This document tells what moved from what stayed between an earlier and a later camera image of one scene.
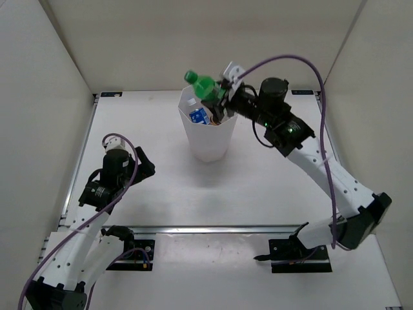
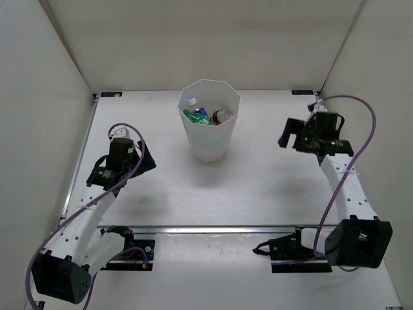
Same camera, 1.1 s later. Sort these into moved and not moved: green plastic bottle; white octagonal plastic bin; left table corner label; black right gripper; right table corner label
Moved: green plastic bottle; black right gripper
Not moved: left table corner label; right table corner label; white octagonal plastic bin
